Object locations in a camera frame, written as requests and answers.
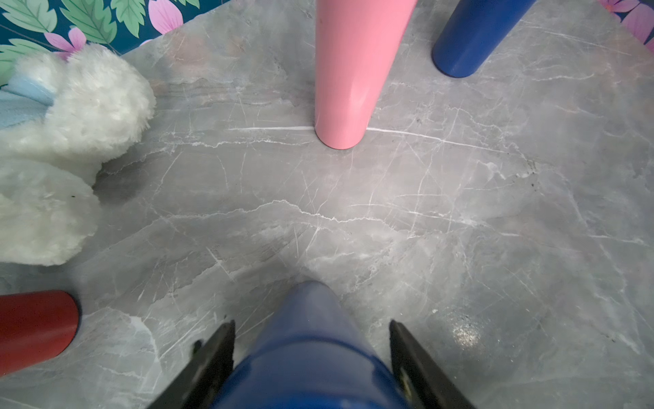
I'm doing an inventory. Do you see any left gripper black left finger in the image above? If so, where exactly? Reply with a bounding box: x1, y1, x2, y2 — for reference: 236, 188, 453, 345
149, 320, 236, 409

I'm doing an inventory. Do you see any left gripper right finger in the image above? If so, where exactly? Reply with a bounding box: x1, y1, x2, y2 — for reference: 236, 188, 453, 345
389, 320, 475, 409

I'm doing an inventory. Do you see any dark blue thermos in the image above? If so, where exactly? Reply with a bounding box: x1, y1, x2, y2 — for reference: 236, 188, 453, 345
212, 281, 409, 408

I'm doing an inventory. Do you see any red thermos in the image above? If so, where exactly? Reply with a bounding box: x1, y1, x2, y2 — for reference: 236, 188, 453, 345
1, 291, 80, 376

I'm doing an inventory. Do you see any pink thermos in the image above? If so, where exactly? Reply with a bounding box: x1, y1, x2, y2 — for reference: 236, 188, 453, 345
314, 0, 417, 150

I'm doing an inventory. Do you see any blue thermos right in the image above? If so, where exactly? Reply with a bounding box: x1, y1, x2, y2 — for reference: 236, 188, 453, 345
432, 0, 535, 78

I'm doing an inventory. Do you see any white teddy bear plush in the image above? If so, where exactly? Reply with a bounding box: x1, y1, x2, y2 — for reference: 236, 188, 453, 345
1, 44, 156, 266

